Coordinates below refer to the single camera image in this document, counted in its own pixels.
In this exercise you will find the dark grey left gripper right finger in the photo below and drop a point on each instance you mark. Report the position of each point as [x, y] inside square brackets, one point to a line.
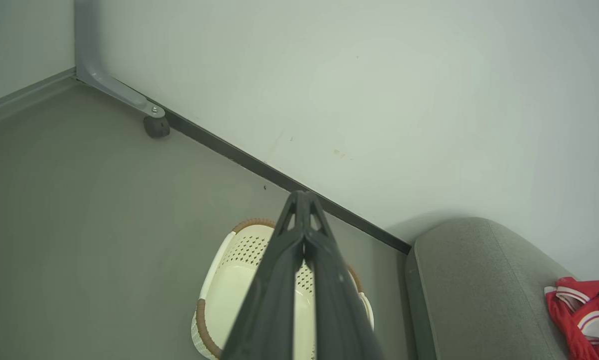
[339, 315]

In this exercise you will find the grey fabric sofa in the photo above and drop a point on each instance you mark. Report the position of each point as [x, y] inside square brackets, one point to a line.
[469, 290]

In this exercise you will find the light grey wall baseboard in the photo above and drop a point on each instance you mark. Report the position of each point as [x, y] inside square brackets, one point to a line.
[24, 95]

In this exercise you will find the red and white striped garment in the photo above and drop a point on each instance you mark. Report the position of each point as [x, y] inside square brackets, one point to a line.
[574, 320]

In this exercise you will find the dark wall baseboard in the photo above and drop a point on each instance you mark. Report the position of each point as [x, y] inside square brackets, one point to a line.
[239, 157]

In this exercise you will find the cream perforated laundry basket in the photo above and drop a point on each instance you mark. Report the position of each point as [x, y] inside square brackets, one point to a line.
[234, 290]

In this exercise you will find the black caster wheel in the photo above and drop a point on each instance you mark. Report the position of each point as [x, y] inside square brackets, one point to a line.
[157, 127]

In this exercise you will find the grey metal frame leg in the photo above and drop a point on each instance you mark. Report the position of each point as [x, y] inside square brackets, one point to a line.
[87, 50]

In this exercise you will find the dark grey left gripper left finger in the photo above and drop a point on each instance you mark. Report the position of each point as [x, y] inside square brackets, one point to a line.
[269, 305]

